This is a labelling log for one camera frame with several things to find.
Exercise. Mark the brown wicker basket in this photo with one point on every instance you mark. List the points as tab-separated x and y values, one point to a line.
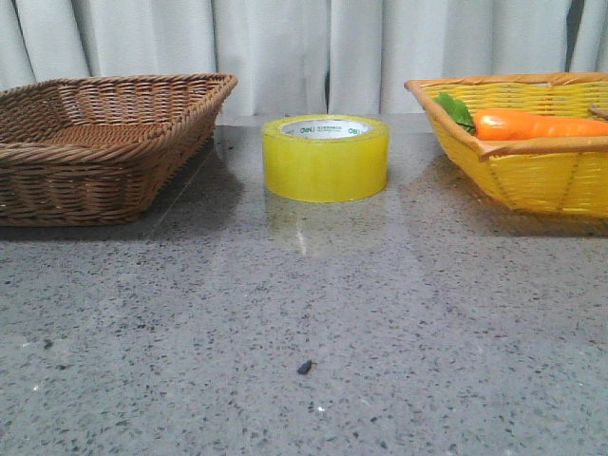
98	150

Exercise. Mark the yellow tape roll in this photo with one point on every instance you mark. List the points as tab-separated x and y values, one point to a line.
325	158

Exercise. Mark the orange toy carrot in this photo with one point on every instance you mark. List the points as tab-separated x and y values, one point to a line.
503	124

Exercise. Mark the yellow woven basket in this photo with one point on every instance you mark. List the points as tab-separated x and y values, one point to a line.
545	175

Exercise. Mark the small black debris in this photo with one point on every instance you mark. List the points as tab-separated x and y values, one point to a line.
305	367

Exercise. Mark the white curtain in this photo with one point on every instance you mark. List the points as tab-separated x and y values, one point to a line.
302	57

